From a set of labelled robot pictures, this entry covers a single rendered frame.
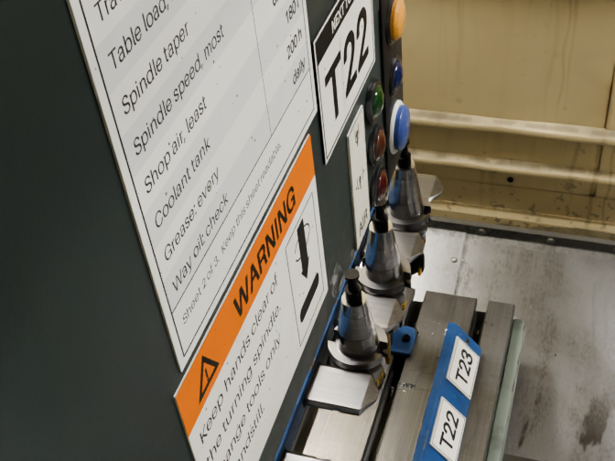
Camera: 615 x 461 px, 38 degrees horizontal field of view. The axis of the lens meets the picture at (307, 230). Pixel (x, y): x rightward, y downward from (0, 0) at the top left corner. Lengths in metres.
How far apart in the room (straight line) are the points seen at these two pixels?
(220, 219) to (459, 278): 1.27
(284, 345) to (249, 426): 0.05
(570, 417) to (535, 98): 0.51
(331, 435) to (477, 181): 0.52
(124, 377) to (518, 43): 1.15
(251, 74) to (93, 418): 0.14
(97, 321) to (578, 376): 1.31
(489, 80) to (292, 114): 1.04
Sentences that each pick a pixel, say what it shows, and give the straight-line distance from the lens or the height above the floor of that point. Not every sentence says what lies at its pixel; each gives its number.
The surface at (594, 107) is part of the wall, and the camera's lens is 1.43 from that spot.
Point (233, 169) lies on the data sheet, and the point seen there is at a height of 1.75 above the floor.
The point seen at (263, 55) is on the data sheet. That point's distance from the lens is 0.35.
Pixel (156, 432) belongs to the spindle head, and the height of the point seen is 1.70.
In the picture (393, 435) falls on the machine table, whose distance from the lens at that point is 1.27.
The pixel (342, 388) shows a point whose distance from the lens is 0.92.
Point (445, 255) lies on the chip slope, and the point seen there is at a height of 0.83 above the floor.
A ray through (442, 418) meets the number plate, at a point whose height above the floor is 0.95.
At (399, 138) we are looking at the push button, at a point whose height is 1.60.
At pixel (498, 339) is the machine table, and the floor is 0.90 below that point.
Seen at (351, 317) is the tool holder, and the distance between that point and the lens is 0.90.
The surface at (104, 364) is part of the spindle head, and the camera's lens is 0.27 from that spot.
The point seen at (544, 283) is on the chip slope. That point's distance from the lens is 1.58.
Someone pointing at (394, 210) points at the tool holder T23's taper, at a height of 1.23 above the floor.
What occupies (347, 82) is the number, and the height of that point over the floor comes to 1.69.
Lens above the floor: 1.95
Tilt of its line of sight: 42 degrees down
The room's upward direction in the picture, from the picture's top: 7 degrees counter-clockwise
